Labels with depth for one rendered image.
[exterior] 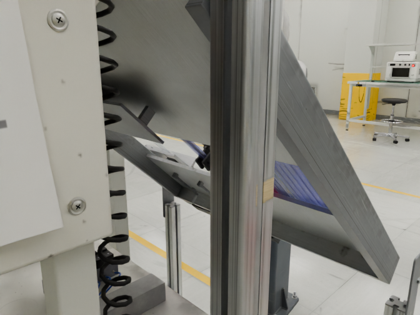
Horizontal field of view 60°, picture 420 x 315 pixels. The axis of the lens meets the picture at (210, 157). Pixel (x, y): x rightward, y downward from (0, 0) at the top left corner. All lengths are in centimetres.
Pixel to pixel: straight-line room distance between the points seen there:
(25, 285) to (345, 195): 73
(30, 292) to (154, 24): 69
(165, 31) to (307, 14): 828
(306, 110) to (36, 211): 29
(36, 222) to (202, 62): 28
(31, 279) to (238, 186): 77
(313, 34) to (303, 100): 816
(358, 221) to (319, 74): 787
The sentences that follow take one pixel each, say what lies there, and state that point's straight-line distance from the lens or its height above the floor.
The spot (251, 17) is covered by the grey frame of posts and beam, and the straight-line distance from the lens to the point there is 27.
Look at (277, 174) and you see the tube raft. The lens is 68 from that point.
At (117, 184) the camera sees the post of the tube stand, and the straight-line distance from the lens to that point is 140.
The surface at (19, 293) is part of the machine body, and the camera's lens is 96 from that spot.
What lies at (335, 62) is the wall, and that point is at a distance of 826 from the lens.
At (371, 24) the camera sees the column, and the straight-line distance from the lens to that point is 744.
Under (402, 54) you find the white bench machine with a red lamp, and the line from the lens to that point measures 639.
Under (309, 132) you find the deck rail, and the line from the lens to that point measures 43.
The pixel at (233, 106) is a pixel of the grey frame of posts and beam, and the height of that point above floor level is 109.
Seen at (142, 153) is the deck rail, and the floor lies 85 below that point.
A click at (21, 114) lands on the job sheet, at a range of 22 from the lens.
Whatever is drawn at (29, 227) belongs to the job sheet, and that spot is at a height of 103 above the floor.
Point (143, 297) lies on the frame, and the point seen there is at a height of 66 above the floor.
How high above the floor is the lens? 112
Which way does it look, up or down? 15 degrees down
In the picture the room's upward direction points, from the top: straight up
